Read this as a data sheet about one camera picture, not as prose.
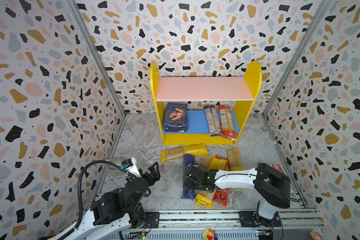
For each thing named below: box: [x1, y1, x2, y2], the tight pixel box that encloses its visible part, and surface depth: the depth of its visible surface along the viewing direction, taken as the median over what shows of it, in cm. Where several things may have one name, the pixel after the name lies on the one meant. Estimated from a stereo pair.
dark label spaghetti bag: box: [203, 105, 223, 137], surface depth 97 cm
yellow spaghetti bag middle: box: [199, 155, 213, 173], surface depth 94 cm
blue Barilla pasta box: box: [163, 103, 189, 133], surface depth 94 cm
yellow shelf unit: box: [150, 60, 263, 145], surface depth 89 cm
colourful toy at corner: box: [309, 230, 323, 240], surface depth 70 cm
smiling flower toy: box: [202, 228, 218, 240], surface depth 71 cm
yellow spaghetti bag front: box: [195, 189, 216, 209], surface depth 79 cm
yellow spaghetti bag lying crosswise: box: [161, 142, 209, 163], surface depth 99 cm
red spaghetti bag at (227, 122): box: [218, 105, 237, 141], surface depth 96 cm
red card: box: [270, 162, 286, 176], surface depth 94 cm
